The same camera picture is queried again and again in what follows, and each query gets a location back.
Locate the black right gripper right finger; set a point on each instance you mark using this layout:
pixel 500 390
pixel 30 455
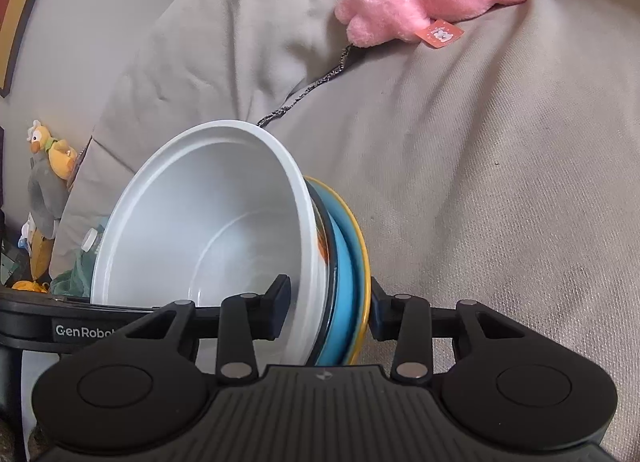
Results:
pixel 413 324

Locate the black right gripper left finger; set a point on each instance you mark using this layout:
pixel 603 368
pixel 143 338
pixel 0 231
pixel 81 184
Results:
pixel 238 322

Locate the white bowl yellow rim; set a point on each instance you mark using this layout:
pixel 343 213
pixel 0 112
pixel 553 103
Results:
pixel 349 224

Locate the blue enamel bowl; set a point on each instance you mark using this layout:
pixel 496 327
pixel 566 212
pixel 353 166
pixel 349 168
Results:
pixel 337 335

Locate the white paper bowl orange logo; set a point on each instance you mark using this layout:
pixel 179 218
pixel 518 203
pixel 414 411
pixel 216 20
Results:
pixel 220 210

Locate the orange duck toy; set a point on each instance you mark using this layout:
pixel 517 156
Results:
pixel 30 286

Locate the green towel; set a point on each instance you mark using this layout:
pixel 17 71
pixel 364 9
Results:
pixel 78 280

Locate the kids vitamin bottle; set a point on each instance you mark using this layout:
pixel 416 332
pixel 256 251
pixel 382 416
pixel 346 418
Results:
pixel 92 240

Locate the grey plush toy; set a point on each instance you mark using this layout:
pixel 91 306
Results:
pixel 47 195

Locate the yellow duck plush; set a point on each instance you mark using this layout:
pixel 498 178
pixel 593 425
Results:
pixel 62 157

